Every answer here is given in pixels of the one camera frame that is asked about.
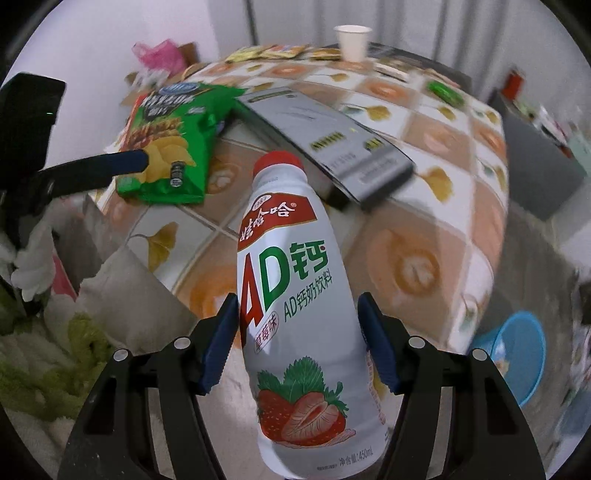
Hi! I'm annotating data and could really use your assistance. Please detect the green potato chip bag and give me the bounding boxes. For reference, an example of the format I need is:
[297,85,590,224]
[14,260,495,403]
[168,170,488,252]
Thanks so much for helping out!
[116,82,243,205]

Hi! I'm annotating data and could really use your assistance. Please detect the white AD calcium milk bottle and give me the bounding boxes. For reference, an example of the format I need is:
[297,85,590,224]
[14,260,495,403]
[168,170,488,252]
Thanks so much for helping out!
[236,151,388,479]

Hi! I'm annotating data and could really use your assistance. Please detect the grey charging cable box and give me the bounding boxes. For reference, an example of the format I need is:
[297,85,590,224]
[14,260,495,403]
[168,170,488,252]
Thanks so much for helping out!
[235,87,415,211]

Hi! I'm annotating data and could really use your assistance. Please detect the blue plastic basin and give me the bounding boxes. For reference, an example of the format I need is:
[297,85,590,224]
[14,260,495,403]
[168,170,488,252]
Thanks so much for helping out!
[470,311,547,407]

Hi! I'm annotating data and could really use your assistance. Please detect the pink plastic bag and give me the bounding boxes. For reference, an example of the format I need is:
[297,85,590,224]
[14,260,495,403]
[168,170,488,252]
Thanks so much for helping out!
[132,39,187,76]

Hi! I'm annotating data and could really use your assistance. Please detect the patterned ginkgo tablecloth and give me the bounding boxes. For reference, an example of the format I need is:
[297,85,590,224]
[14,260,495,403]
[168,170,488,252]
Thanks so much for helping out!
[94,43,511,354]

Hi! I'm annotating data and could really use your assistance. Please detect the orange yellow snack packet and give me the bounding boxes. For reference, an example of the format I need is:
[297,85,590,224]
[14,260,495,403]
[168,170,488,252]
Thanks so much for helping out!
[259,44,308,60]

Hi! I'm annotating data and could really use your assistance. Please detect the dark grey side cabinet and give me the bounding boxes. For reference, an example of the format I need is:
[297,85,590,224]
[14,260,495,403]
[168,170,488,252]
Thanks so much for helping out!
[489,90,587,221]

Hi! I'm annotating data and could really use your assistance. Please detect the brown gold snack packet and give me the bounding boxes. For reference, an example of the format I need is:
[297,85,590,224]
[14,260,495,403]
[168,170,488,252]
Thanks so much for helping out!
[308,47,342,61]

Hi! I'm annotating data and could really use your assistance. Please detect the small green snack packet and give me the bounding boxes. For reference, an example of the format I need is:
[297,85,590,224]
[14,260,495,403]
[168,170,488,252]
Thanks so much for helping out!
[427,80,465,109]

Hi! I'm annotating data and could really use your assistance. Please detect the white paper cup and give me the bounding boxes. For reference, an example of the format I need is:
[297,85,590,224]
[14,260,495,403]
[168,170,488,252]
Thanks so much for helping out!
[334,24,373,63]

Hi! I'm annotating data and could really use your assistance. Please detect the red thermos bottle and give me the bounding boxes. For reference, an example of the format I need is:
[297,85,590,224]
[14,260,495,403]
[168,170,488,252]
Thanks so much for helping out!
[501,68,525,101]

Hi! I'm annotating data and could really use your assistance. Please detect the flat white snack box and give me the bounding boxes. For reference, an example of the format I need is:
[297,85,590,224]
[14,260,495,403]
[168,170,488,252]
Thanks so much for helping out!
[374,60,414,82]

